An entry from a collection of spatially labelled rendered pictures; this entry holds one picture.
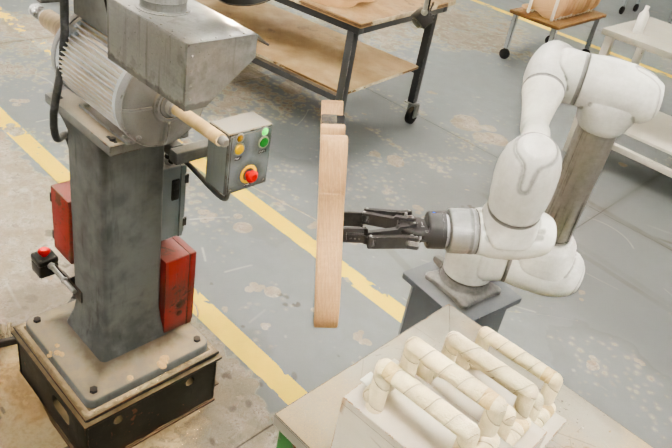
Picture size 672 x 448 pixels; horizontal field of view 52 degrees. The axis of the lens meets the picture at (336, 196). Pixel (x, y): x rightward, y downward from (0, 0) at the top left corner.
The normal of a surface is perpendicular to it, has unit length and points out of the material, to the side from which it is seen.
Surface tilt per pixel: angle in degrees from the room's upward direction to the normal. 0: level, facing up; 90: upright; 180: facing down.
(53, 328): 24
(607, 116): 103
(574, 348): 0
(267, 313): 0
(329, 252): 55
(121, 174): 90
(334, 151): 69
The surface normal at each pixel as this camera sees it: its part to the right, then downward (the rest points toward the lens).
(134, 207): 0.70, 0.47
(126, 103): 0.29, 0.48
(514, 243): 0.02, 0.69
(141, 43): -0.70, 0.27
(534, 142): 0.00, -0.55
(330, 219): 0.01, 0.34
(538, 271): -0.34, 0.51
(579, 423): 0.16, -0.84
